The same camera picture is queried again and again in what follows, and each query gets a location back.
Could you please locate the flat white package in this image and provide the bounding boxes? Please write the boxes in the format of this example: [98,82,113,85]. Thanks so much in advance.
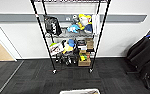
[91,13,101,36]

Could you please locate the long grey wall band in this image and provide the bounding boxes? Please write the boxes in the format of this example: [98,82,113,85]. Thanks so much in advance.
[0,13,148,23]

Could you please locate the blue cap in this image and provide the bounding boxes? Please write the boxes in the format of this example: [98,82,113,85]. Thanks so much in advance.
[67,39,77,48]

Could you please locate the black shoes and bags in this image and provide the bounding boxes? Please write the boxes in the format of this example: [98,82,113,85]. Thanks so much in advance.
[54,52,79,66]

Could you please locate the yellow white blue plush toy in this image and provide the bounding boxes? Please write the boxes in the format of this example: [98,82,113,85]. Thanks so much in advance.
[78,13,93,34]

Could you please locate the stacked dark boxes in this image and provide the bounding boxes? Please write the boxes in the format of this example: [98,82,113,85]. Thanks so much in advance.
[76,39,87,51]

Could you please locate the open cardboard box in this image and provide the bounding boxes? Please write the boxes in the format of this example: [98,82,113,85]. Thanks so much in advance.
[77,52,92,67]

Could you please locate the stacked brown cardboard boxes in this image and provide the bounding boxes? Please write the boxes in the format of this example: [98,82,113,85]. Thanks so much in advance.
[85,38,95,52]

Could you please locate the yellow green toy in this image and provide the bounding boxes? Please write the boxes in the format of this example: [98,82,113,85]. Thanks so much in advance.
[78,53,89,62]

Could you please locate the white bag with green top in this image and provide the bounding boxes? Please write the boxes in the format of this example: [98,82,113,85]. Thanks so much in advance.
[49,41,66,56]

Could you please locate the light blue plush toy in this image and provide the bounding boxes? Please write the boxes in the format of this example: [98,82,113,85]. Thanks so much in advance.
[67,23,81,33]

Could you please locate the small yellow plush toy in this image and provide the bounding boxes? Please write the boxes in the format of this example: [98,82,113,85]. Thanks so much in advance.
[62,44,75,54]

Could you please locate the pale spotted basket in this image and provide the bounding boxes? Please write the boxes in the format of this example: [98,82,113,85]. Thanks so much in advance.
[59,88,101,94]

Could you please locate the black chair with dark garment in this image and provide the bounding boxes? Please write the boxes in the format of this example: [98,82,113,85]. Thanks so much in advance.
[125,35,150,89]

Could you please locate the white door frame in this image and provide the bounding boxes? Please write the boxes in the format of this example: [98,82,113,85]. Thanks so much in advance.
[0,18,25,62]

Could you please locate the black bag with white print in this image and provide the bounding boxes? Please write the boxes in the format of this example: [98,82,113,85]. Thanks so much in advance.
[43,14,63,37]

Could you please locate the black wire shelf rack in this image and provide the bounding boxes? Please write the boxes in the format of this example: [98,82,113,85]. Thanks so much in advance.
[29,0,112,75]

